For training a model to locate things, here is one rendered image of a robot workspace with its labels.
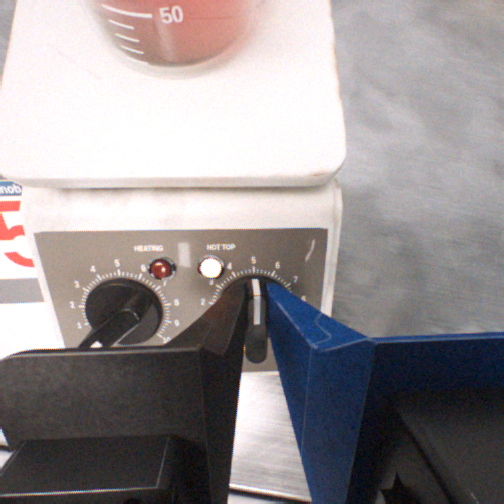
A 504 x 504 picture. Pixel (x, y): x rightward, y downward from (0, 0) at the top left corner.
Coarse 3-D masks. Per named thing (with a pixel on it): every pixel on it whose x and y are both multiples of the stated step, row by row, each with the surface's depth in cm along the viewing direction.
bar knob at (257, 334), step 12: (252, 276) 11; (264, 276) 11; (228, 288) 11; (252, 288) 10; (264, 288) 10; (252, 300) 10; (264, 300) 10; (252, 312) 10; (264, 312) 10; (252, 324) 10; (264, 324) 10; (252, 336) 10; (264, 336) 10; (252, 348) 10; (264, 348) 11; (252, 360) 11; (264, 360) 11
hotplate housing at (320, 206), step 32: (32, 192) 10; (64, 192) 10; (96, 192) 10; (128, 192) 10; (160, 192) 10; (192, 192) 10; (224, 192) 11; (256, 192) 11; (288, 192) 11; (320, 192) 11; (32, 224) 10; (64, 224) 10; (96, 224) 10; (128, 224) 10; (160, 224) 10; (192, 224) 11; (224, 224) 11; (256, 224) 11; (288, 224) 11; (320, 224) 11; (32, 256) 11
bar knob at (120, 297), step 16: (96, 288) 11; (112, 288) 11; (128, 288) 11; (144, 288) 11; (96, 304) 11; (112, 304) 11; (128, 304) 10; (144, 304) 10; (160, 304) 12; (96, 320) 11; (112, 320) 10; (128, 320) 10; (144, 320) 11; (160, 320) 12; (96, 336) 10; (112, 336) 10; (128, 336) 12; (144, 336) 12
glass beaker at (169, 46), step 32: (96, 0) 7; (128, 0) 7; (160, 0) 7; (192, 0) 7; (224, 0) 7; (256, 0) 9; (96, 32) 9; (128, 32) 8; (160, 32) 8; (192, 32) 8; (224, 32) 8; (128, 64) 9; (160, 64) 9; (192, 64) 9; (224, 64) 9
